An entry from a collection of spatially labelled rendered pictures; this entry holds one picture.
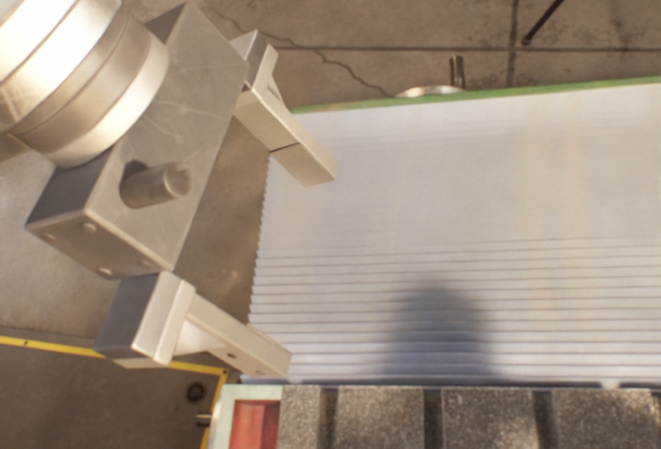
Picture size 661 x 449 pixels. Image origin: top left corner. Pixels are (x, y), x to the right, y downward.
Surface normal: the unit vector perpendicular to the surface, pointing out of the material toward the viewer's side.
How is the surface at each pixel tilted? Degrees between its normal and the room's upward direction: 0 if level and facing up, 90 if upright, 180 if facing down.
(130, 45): 66
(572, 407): 1
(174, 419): 0
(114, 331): 25
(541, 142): 61
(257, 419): 0
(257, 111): 88
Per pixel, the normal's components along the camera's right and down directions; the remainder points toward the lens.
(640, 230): -0.15, 0.47
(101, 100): 0.46, 0.40
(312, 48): -0.20, -0.54
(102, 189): 0.79, -0.18
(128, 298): -0.57, -0.55
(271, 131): -0.22, 0.81
